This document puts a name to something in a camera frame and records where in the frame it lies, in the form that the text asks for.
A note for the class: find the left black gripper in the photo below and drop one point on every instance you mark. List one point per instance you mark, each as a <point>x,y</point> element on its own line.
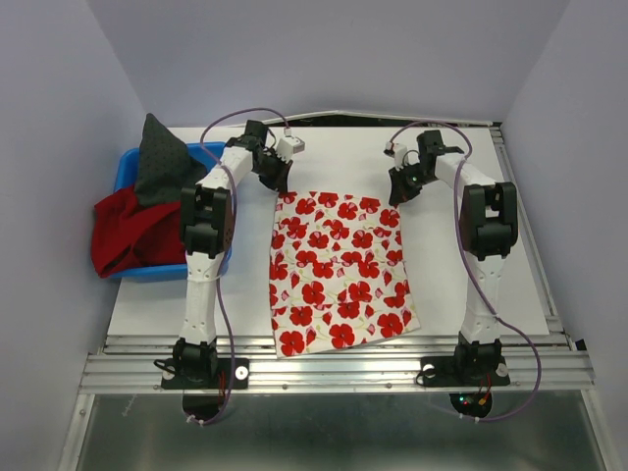
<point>279,182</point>

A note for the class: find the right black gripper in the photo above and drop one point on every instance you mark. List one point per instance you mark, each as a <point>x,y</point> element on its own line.
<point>398,191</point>

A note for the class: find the white red poppy skirt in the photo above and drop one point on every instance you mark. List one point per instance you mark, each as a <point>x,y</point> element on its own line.
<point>337,275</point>

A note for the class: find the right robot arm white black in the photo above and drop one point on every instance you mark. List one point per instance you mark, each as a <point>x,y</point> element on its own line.
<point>486,229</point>

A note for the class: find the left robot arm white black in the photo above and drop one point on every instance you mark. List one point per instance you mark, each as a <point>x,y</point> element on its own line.
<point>208,221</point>

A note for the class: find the dark grey dotted skirt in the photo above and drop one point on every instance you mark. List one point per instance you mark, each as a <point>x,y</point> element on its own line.
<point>165,166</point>

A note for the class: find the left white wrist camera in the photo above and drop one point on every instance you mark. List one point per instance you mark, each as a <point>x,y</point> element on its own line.
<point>288,146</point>

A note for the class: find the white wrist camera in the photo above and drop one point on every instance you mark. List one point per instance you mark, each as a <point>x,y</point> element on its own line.
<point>400,154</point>
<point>288,146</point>

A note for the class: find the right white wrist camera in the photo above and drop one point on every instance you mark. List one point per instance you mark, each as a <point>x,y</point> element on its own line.
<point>400,154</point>

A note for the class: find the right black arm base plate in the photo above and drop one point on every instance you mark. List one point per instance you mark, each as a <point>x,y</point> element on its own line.
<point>446,372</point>

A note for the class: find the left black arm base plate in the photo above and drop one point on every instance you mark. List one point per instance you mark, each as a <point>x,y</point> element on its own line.
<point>172,380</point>

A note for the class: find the aluminium frame rail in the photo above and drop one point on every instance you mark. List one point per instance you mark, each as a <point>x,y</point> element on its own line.
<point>123,365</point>

